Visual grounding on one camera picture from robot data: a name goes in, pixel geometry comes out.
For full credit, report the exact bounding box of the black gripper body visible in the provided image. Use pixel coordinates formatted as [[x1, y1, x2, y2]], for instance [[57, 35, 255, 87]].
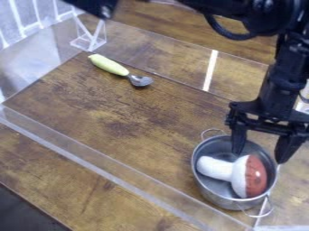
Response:
[[226, 65, 309, 136]]

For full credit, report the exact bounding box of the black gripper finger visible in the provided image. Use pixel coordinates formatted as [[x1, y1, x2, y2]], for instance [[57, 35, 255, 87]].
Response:
[[274, 133, 309, 164], [231, 122, 247, 156]]

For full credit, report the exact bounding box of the red white toy mushroom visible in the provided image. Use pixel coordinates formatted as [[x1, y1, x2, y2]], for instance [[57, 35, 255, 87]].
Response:
[[195, 154, 267, 199]]

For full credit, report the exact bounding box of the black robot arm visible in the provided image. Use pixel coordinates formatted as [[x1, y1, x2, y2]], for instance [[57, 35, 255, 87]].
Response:
[[177, 0, 309, 164]]

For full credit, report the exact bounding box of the silver pot with handles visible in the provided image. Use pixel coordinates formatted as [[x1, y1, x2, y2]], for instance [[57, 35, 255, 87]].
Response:
[[191, 128, 277, 218]]

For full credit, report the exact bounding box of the yellow handled metal spoon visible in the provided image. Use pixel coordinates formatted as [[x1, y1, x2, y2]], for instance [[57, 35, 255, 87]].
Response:
[[88, 54, 154, 88]]

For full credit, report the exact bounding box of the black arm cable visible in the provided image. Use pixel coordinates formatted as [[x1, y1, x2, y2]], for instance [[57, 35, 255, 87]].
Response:
[[203, 12, 263, 42]]

